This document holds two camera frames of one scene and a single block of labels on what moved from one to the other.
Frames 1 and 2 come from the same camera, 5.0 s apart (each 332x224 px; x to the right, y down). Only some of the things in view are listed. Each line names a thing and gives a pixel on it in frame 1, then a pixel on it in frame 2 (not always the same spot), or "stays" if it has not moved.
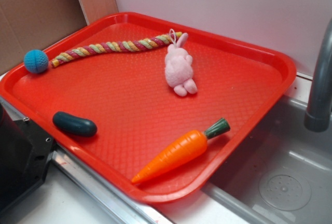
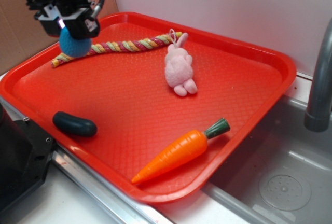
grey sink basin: x=284 y=176 stays
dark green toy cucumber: x=79 y=126 stays
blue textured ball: x=36 y=61 -> x=72 y=47
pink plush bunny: x=178 y=68 stays
